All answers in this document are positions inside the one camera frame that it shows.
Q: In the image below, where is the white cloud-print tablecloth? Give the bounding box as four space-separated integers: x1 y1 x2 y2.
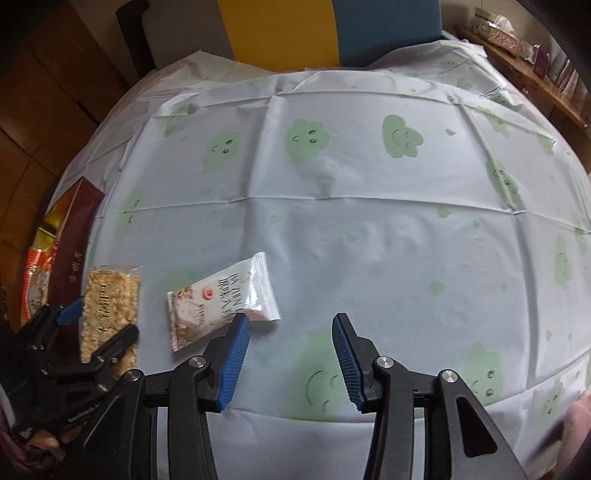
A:
57 40 590 479

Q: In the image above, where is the red dragon candy bag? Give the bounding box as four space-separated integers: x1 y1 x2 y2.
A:
21 246 56 323

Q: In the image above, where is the right hand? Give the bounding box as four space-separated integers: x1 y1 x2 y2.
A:
554 392 590 479

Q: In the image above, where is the tissue box on shelf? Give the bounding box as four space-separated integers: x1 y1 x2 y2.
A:
472 7 522 56

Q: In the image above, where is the white pastry snack packet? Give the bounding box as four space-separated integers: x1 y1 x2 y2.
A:
166 252 280 352

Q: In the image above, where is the gold tin box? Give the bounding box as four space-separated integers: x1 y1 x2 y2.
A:
29 177 104 307

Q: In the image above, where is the wooden side shelf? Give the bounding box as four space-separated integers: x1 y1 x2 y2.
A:
454 22 591 135

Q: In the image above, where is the grey yellow blue sofa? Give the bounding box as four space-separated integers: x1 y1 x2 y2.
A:
141 0 442 72

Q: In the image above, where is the puffed rice cake packet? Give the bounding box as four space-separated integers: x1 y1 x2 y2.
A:
80 266 140 363

